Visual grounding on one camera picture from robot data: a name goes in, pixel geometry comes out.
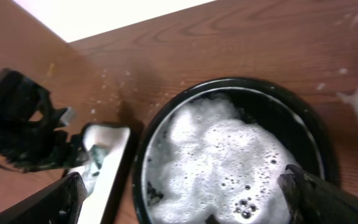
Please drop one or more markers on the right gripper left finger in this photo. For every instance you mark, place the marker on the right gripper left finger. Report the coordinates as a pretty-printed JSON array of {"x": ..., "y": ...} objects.
[{"x": 58, "y": 203}]

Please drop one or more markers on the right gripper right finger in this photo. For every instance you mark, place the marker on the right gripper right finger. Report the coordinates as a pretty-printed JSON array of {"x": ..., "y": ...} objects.
[{"x": 311, "y": 199}]

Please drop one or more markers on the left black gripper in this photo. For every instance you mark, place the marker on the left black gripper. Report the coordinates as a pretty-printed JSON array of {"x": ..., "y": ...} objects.
[{"x": 54, "y": 153}]

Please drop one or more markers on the black rectangular tray with foam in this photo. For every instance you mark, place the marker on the black rectangular tray with foam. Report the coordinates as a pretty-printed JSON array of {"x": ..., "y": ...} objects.
[{"x": 110, "y": 147}]

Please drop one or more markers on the round black tray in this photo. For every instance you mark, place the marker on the round black tray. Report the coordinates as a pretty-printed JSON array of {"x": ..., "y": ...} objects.
[{"x": 214, "y": 153}]

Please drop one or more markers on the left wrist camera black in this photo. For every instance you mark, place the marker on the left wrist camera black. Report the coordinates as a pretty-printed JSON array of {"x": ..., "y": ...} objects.
[{"x": 25, "y": 102}]

